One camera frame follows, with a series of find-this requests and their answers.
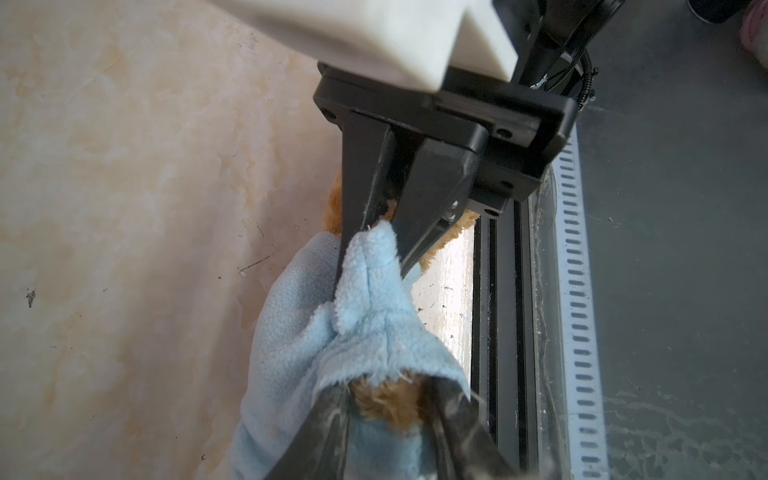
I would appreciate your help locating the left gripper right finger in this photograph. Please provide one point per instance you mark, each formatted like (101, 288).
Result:
(464, 449)

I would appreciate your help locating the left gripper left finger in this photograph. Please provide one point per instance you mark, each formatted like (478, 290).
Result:
(319, 449)

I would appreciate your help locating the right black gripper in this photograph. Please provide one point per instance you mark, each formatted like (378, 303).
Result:
(501, 137)

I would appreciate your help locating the brown plush teddy bear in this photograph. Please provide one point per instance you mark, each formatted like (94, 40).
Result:
(398, 402)

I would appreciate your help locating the light blue fleece hoodie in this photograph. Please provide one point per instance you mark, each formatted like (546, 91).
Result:
(334, 314)

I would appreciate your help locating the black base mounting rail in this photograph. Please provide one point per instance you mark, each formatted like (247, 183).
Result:
(505, 355)

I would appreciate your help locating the white slotted cable duct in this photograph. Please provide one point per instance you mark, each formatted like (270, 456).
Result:
(584, 413)

